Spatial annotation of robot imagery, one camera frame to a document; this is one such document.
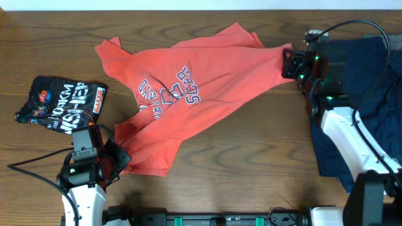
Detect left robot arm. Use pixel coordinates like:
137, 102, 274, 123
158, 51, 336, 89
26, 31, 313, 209
57, 125, 133, 226

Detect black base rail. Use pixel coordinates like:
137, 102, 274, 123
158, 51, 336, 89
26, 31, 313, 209
60, 205, 312, 226

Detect navy blue shirt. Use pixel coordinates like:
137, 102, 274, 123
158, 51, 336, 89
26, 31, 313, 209
309, 36, 402, 194

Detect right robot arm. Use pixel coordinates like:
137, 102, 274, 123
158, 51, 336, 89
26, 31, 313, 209
282, 41, 401, 225

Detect red soccer t-shirt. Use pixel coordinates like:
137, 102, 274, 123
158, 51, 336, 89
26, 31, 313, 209
95, 24, 291, 176

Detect black printed folded shirt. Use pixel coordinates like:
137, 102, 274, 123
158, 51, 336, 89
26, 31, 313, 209
15, 75, 108, 134

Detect grey garment under pile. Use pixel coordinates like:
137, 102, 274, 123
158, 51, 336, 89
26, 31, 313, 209
362, 35, 402, 51

